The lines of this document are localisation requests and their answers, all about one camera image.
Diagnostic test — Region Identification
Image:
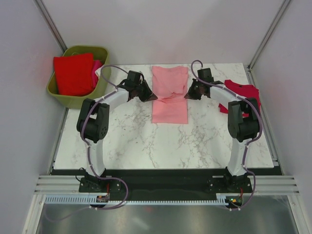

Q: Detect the light pink t shirt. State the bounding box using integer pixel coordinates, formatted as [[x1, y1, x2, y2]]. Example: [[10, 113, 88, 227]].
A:
[[152, 66, 189, 124]]

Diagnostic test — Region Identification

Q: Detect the crimson t shirt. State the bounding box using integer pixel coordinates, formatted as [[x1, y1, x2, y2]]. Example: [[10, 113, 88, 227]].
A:
[[224, 79, 261, 107]]

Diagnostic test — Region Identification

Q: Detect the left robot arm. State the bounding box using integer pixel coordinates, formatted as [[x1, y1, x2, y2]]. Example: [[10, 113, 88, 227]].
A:
[[77, 71, 157, 192]]

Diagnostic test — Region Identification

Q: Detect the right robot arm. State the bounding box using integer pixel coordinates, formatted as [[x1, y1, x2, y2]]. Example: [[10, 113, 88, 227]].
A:
[[184, 68, 262, 192]]

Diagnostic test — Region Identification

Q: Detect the white cloth in bin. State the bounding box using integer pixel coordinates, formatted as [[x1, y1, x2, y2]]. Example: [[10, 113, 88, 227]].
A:
[[95, 68, 101, 78]]

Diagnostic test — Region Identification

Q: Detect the magenta shirt in bin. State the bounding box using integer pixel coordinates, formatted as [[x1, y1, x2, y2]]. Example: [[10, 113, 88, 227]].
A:
[[91, 60, 102, 89]]

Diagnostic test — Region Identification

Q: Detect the olive green bin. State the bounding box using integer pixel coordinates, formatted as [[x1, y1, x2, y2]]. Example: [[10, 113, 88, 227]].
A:
[[47, 45, 110, 109]]

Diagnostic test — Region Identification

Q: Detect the bright red folded shirt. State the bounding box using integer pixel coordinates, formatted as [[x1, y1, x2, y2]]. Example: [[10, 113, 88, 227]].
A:
[[53, 53, 94, 97]]

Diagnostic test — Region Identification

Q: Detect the right aluminium corner post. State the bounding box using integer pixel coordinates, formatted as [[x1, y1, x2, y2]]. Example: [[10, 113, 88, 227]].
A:
[[246, 0, 292, 72]]

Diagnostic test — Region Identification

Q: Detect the aluminium corner post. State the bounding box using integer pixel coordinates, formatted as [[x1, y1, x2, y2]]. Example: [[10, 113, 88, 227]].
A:
[[246, 0, 292, 72], [34, 0, 68, 52]]

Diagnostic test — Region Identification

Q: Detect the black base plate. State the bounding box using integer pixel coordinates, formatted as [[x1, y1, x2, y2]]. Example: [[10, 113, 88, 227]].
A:
[[78, 169, 253, 200]]

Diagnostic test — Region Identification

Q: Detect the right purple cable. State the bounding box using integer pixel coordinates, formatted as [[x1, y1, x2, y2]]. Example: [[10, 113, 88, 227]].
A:
[[191, 59, 263, 212]]

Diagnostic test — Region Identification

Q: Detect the left aluminium corner post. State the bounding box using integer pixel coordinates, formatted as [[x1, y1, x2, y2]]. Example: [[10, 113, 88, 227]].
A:
[[34, 0, 68, 52]]

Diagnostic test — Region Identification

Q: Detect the white slotted cable duct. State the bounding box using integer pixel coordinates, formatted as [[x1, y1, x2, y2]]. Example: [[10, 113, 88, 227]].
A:
[[44, 194, 243, 206]]

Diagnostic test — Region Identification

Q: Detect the aluminium rail frame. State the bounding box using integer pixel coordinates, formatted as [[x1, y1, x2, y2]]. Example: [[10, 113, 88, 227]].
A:
[[34, 65, 302, 195]]

